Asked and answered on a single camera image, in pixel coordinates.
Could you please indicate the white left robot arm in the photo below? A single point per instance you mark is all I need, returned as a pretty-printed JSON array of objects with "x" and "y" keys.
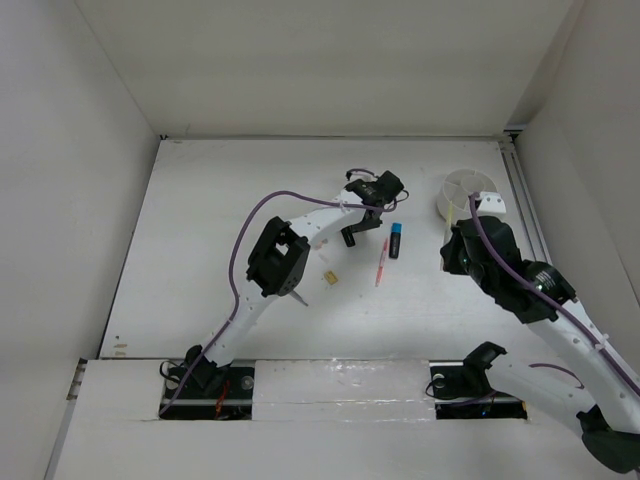
[{"x": 277, "y": 262}]

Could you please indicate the black handled scissors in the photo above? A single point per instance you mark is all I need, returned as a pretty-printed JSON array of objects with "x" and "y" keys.
[{"x": 299, "y": 298}]

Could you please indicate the pink cap black highlighter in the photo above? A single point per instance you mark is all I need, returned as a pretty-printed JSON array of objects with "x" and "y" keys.
[{"x": 348, "y": 238}]

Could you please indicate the red pink pen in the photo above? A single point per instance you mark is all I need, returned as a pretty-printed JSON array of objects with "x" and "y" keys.
[{"x": 381, "y": 264}]

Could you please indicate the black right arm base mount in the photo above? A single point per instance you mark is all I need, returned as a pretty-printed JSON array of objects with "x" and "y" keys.
[{"x": 461, "y": 391}]

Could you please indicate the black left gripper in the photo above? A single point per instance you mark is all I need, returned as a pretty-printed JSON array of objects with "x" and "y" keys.
[{"x": 361, "y": 227}]

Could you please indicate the yellow eraser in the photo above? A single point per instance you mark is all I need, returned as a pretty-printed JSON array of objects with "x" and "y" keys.
[{"x": 330, "y": 277}]

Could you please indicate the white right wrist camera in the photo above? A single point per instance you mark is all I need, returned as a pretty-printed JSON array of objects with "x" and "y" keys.
[{"x": 490, "y": 204}]

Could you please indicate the blue cap black highlighter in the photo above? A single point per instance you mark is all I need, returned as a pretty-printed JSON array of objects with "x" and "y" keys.
[{"x": 395, "y": 240}]

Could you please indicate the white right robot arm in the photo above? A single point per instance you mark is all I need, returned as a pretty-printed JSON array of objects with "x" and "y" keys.
[{"x": 604, "y": 412}]

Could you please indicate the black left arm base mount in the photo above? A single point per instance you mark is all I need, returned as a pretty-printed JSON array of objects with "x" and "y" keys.
[{"x": 231, "y": 398}]

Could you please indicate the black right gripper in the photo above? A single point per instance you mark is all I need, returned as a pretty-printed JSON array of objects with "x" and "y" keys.
[{"x": 451, "y": 262}]

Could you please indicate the white round divided container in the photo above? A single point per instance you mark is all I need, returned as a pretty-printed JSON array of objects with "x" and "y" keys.
[{"x": 457, "y": 187}]

